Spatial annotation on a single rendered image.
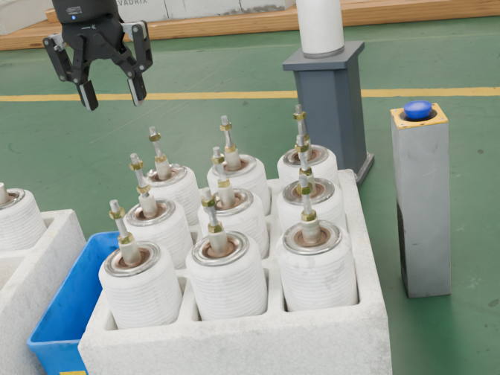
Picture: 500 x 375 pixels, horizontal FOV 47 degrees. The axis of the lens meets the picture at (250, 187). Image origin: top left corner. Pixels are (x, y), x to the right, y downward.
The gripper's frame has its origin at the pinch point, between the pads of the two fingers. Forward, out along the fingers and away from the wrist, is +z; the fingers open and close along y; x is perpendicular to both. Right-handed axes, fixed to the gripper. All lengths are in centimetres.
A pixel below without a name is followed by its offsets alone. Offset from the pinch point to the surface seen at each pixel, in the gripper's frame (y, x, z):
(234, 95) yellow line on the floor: -19, 122, 43
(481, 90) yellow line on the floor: 61, 103, 43
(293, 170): 20.2, 11.6, 18.7
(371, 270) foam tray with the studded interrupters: 31.9, -5.3, 25.7
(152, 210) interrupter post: 0.8, -0.2, 17.7
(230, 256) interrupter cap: 15.3, -11.5, 18.3
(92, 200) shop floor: -42, 51, 43
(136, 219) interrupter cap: -1.3, -1.7, 18.2
